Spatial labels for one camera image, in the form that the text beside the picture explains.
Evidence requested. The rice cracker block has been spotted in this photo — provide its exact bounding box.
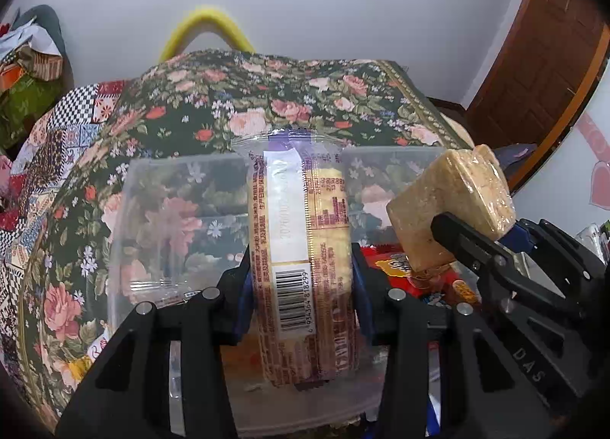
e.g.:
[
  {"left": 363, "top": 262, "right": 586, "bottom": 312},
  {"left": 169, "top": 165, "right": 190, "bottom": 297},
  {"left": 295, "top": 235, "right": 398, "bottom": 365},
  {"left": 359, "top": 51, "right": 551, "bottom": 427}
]
[{"left": 386, "top": 143, "right": 518, "bottom": 274}]

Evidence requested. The beige mattress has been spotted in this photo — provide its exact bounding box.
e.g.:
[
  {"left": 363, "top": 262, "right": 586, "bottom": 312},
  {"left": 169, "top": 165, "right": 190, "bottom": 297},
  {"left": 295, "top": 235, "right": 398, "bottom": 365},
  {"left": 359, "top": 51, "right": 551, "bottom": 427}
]
[{"left": 441, "top": 108, "right": 475, "bottom": 149}]

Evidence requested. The pile of clothes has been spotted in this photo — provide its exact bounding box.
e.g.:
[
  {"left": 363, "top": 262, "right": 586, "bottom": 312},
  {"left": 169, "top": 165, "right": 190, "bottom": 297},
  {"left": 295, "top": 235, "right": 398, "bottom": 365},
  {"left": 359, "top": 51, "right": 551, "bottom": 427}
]
[{"left": 0, "top": 14, "right": 65, "bottom": 149}]

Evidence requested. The white heart-print wardrobe door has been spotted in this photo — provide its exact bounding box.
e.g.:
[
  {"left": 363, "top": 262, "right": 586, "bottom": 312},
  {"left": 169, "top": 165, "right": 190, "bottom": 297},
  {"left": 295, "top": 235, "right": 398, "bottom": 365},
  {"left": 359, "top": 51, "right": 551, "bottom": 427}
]
[{"left": 557, "top": 84, "right": 610, "bottom": 230}]

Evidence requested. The brown wooden door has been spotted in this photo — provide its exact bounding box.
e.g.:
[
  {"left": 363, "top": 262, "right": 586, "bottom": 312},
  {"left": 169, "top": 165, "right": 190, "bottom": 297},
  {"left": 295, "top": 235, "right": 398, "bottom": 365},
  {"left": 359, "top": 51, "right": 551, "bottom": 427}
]
[{"left": 464, "top": 0, "right": 610, "bottom": 192}]

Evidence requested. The long biscuit roll packet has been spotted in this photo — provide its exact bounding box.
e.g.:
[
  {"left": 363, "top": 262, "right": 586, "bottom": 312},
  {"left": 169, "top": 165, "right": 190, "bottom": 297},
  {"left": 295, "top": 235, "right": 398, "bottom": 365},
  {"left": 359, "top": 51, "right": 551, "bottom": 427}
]
[{"left": 231, "top": 129, "right": 364, "bottom": 389}]

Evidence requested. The yellow foam tube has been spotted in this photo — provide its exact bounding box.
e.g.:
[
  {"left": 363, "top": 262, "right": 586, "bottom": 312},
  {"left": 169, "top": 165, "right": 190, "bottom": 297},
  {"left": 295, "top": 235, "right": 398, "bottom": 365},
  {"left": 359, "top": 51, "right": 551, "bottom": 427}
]
[{"left": 159, "top": 5, "right": 256, "bottom": 63}]

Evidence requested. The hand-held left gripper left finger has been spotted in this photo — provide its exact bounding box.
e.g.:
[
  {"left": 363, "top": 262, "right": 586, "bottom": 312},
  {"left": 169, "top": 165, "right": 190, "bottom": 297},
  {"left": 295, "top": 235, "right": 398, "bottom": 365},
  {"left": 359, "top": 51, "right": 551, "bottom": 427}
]
[{"left": 55, "top": 251, "right": 255, "bottom": 439}]

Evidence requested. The grey chair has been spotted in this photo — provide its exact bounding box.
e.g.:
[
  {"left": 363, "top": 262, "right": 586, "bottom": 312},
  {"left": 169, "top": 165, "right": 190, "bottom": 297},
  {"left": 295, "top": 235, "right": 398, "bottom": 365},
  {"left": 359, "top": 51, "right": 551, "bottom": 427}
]
[{"left": 19, "top": 4, "right": 76, "bottom": 87}]

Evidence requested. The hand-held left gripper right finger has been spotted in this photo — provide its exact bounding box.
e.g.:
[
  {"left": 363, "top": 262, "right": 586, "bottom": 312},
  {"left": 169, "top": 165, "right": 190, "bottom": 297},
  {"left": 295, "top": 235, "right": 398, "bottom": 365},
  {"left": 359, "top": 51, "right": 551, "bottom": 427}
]
[{"left": 350, "top": 243, "right": 549, "bottom": 439}]

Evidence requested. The red snack packet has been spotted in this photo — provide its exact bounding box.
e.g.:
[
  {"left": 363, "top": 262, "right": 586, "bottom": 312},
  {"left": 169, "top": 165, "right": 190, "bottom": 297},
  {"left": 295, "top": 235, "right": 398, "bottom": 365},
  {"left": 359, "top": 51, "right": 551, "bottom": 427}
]
[{"left": 360, "top": 244, "right": 482, "bottom": 312}]

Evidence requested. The dark floral blanket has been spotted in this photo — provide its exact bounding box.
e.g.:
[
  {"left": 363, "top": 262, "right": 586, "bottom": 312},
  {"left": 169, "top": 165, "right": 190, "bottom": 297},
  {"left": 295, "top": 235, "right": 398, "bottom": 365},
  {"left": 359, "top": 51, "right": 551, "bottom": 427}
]
[{"left": 19, "top": 50, "right": 472, "bottom": 430}]

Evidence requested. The clear plastic container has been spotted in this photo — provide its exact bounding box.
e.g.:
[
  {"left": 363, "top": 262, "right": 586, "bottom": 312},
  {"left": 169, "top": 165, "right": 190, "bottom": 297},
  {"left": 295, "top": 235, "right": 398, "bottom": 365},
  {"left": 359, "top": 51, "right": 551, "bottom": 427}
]
[{"left": 107, "top": 146, "right": 449, "bottom": 438}]

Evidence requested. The patchwork quilt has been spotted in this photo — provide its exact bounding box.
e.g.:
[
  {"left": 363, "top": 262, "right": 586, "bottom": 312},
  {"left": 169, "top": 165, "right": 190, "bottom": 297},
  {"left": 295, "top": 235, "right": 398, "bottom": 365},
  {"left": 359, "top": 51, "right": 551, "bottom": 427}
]
[{"left": 0, "top": 79, "right": 134, "bottom": 339}]

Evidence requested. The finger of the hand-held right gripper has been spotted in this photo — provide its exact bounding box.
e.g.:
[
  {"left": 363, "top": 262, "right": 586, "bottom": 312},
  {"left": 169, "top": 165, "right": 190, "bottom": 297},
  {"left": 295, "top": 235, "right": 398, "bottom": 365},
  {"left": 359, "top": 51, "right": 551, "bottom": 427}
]
[
  {"left": 498, "top": 219, "right": 541, "bottom": 256},
  {"left": 430, "top": 211, "right": 589, "bottom": 323}
]

